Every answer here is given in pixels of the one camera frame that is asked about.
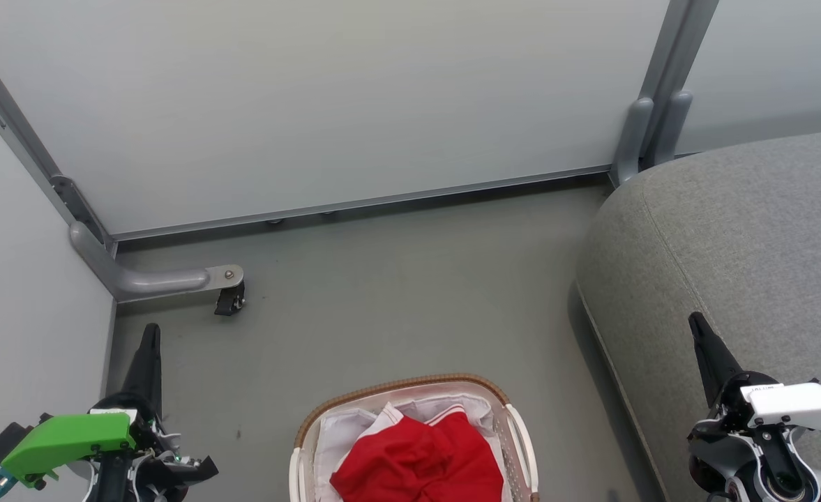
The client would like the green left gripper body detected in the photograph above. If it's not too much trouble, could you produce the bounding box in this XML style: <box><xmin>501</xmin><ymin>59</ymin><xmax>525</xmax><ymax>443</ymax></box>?
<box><xmin>0</xmin><ymin>394</ymin><xmax>219</xmax><ymax>492</ymax></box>

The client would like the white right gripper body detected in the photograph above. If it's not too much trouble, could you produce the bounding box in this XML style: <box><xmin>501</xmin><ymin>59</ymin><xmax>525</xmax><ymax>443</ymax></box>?
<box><xmin>688</xmin><ymin>372</ymin><xmax>821</xmax><ymax>448</ymax></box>

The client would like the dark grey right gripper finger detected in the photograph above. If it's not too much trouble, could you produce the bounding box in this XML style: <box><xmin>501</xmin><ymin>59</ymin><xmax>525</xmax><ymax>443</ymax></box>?
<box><xmin>688</xmin><ymin>311</ymin><xmax>744</xmax><ymax>410</ymax></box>

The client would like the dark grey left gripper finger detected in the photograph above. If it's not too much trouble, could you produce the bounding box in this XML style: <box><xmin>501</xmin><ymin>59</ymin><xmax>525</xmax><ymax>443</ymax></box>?
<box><xmin>121</xmin><ymin>323</ymin><xmax>167</xmax><ymax>418</ymax></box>

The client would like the red garment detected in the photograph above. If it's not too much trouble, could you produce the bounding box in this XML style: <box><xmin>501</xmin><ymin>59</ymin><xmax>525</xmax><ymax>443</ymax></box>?
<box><xmin>330</xmin><ymin>403</ymin><xmax>506</xmax><ymax>502</ymax></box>

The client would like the grey fabric sofa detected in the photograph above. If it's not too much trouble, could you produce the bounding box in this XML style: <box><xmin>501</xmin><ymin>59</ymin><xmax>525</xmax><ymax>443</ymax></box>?
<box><xmin>575</xmin><ymin>127</ymin><xmax>821</xmax><ymax>502</ymax></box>

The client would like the grey metal partition foot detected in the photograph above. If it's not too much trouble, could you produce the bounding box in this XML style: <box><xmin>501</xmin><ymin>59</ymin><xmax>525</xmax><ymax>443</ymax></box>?
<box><xmin>70</xmin><ymin>222</ymin><xmax>245</xmax><ymax>305</ymax></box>

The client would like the black caster wheel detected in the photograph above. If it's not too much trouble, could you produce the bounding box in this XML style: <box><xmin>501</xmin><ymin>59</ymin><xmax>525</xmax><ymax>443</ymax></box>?
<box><xmin>214</xmin><ymin>282</ymin><xmax>247</xmax><ymax>317</ymax></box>

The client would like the white laundry basket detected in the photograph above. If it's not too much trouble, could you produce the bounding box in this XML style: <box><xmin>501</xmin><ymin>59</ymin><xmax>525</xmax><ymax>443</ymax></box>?
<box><xmin>288</xmin><ymin>373</ymin><xmax>541</xmax><ymax>502</ymax></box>

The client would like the grey partition corner post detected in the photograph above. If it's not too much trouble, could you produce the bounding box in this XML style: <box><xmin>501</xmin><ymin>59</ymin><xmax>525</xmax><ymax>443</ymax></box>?
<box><xmin>0</xmin><ymin>24</ymin><xmax>116</xmax><ymax>253</ymax></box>

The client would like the grey partition bottom rail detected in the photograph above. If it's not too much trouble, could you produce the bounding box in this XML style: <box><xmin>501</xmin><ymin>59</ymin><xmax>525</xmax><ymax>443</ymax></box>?
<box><xmin>110</xmin><ymin>165</ymin><xmax>617</xmax><ymax>243</ymax></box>

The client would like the grey partition post with braces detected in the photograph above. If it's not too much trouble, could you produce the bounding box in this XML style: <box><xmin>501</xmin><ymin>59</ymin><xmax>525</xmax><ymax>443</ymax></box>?
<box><xmin>609</xmin><ymin>0</ymin><xmax>721</xmax><ymax>188</ymax></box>

